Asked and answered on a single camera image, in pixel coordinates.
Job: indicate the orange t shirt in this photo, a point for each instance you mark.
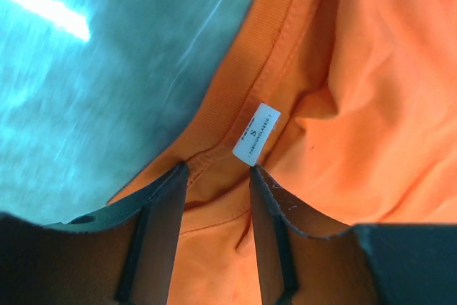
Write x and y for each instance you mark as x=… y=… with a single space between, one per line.
x=366 y=91

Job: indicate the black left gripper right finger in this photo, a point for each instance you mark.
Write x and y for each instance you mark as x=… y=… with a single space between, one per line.
x=305 y=257

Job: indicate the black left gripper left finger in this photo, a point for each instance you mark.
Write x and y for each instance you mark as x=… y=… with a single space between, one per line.
x=123 y=253

